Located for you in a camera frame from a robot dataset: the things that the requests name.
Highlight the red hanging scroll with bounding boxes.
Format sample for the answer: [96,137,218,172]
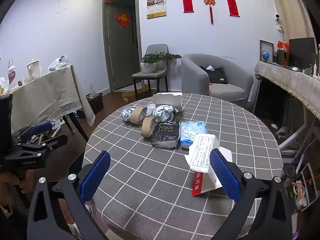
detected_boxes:
[181,0,195,13]
[225,0,240,18]

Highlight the black storage bin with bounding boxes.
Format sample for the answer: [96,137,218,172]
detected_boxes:
[86,92,104,114]

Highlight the white pitcher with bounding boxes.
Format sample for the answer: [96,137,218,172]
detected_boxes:
[26,59,43,78]

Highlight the beige fringed desk cloth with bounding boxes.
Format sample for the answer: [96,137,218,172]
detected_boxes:
[254,61,320,120]

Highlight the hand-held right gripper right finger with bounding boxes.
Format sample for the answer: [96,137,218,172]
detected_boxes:
[209,148,294,240]

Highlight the blue cartoon tissue pack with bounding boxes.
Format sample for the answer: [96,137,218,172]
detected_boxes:
[180,121,209,149]

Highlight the grey armchair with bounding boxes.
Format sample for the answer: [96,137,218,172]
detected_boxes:
[180,53,254,103]

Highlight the grey door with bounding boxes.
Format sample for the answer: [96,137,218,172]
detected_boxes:
[102,0,142,92]

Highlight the grey checkered tablecloth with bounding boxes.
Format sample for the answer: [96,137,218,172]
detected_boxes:
[81,93,284,240]

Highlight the small red flags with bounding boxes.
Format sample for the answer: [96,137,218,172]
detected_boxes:
[277,40,290,52]

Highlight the flat cardboard box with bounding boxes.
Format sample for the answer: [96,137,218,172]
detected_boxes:
[122,84,149,103]

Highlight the red and white box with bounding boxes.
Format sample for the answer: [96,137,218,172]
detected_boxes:
[191,171,213,197]

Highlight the black monitor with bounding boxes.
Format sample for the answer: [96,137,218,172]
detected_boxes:
[289,37,316,68]

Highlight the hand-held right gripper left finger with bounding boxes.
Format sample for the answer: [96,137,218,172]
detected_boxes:
[27,151,112,240]

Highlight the brown wooden box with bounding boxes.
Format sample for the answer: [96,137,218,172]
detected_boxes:
[277,49,289,65]

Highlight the clear plastic lid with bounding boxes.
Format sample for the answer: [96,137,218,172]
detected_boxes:
[146,104,158,118]

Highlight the dark wooden table leg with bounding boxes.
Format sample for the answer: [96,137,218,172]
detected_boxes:
[61,110,89,143]

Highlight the black tissue pack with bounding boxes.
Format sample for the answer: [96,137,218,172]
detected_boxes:
[151,121,181,150]

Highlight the purple label bottle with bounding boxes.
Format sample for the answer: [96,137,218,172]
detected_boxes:
[7,58,18,85]

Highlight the potted plant white pot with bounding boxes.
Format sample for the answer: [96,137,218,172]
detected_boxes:
[140,53,160,74]

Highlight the crumpled foil ball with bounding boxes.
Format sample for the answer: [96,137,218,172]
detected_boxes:
[121,106,137,122]
[153,104,178,123]

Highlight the wall calendar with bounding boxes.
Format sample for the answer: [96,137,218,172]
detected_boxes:
[146,0,167,20]

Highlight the white printed tissue pack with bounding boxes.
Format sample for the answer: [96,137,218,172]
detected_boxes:
[184,133,233,189]

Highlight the grey dining chair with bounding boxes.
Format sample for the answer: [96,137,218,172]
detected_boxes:
[131,44,169,97]

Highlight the bundle of cables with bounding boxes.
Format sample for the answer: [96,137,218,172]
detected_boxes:
[287,162,318,210]

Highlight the beige curtain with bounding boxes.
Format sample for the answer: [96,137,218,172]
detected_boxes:
[267,0,316,42]

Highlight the white plastic bag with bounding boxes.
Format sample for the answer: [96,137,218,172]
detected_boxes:
[48,55,69,72]

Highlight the white cardboard box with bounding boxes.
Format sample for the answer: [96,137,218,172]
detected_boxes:
[152,92,183,112]

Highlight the picture frame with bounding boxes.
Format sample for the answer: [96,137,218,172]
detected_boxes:
[259,39,275,63]

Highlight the beige tablecloth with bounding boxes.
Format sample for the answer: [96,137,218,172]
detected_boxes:
[7,64,96,133]

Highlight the brown tape roll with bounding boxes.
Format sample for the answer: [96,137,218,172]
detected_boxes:
[130,106,148,125]
[141,117,157,138]

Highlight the person's white shoe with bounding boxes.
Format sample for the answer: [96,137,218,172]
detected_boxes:
[84,202,97,220]

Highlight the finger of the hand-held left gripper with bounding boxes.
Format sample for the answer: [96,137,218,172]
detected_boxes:
[11,121,57,140]
[19,134,68,153]

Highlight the person's left hand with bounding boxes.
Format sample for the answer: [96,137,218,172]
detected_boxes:
[0,169,33,205]

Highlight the black bag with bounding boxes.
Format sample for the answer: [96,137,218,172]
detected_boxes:
[200,66,228,85]

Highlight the white wall camera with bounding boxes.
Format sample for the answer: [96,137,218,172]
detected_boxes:
[274,12,284,32]

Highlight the red diamond door sticker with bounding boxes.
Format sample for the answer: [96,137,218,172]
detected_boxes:
[115,13,131,27]

